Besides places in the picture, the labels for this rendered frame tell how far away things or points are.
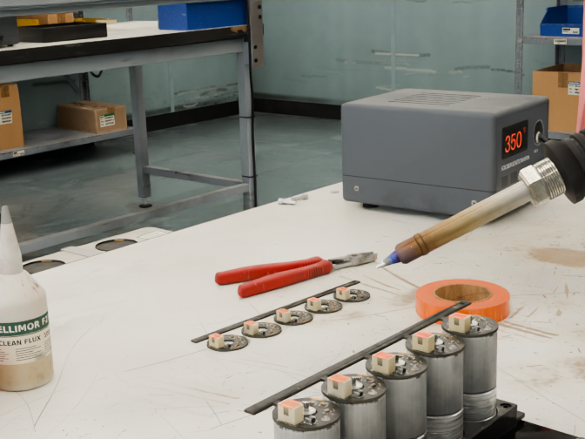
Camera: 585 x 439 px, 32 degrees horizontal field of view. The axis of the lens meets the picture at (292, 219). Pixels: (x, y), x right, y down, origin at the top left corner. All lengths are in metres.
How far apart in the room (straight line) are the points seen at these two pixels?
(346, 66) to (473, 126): 5.34
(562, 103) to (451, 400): 4.53
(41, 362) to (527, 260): 0.37
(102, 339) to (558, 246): 0.36
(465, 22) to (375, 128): 4.80
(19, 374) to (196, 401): 0.10
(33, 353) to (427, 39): 5.32
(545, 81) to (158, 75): 2.36
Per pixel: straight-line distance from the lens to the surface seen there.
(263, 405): 0.38
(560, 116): 4.96
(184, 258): 0.79
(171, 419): 0.52
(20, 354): 0.56
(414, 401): 0.41
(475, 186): 0.85
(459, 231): 0.37
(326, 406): 0.38
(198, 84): 6.35
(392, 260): 0.37
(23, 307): 0.56
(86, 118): 5.32
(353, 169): 0.91
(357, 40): 6.10
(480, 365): 0.45
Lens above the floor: 0.97
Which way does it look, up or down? 15 degrees down
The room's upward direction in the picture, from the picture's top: 2 degrees counter-clockwise
